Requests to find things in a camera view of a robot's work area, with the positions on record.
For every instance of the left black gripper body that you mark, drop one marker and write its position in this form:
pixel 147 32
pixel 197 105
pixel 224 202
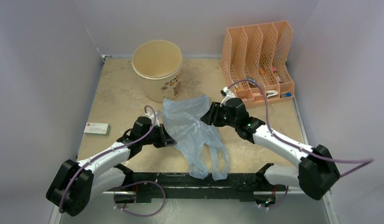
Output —
pixel 157 137

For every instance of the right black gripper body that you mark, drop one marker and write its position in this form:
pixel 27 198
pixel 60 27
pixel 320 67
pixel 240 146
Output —
pixel 220 117

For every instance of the blue plastic trash bag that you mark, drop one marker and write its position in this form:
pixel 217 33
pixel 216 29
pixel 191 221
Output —
pixel 182 122

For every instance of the beige paper trash bin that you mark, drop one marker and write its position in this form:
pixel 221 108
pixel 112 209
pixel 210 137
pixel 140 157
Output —
pixel 158 65

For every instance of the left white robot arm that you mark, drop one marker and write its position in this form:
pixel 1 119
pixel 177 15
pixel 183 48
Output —
pixel 76 182

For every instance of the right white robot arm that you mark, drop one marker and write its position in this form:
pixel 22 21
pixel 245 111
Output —
pixel 314 172

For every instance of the white stapler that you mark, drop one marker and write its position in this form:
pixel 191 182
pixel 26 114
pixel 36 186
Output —
pixel 271 94

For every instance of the white red small box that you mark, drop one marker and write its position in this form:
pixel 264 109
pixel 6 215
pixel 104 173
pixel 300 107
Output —
pixel 96 128

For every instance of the orange item in rack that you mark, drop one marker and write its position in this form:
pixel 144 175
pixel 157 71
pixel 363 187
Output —
pixel 261 71

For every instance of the blue small item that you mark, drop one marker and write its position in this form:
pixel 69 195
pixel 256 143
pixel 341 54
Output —
pixel 285 95

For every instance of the orange file organizer rack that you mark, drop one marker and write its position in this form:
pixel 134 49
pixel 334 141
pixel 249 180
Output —
pixel 246 48

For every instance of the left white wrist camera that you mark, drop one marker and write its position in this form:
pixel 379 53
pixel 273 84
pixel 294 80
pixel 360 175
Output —
pixel 157 116

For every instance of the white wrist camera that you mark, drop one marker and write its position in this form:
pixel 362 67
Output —
pixel 227 94
pixel 157 116

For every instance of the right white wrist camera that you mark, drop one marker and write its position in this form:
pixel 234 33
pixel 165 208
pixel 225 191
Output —
pixel 227 94

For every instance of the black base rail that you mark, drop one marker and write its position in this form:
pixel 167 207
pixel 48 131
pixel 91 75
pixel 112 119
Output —
pixel 245 187

